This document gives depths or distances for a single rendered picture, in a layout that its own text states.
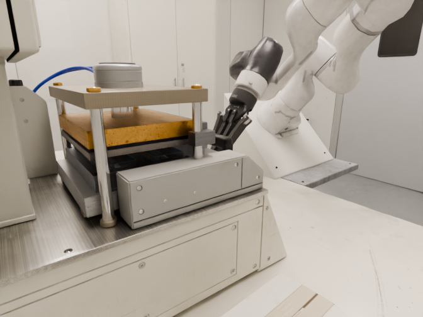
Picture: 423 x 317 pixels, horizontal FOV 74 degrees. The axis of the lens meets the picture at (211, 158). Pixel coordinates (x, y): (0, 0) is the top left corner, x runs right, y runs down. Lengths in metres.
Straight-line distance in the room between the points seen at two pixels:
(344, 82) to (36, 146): 0.91
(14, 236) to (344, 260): 0.60
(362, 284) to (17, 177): 0.61
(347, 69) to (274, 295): 0.79
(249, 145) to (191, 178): 0.75
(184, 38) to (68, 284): 2.81
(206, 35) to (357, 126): 1.96
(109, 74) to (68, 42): 2.57
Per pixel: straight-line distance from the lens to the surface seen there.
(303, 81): 1.11
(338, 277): 0.65
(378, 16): 0.83
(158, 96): 0.40
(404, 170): 3.52
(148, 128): 0.43
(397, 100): 3.45
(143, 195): 0.39
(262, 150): 1.13
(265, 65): 0.84
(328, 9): 0.80
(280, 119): 1.19
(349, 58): 1.03
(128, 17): 2.81
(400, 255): 0.77
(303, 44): 0.85
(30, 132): 0.65
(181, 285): 0.49
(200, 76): 3.15
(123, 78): 0.48
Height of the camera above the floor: 1.13
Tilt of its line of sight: 17 degrees down
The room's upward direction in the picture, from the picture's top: straight up
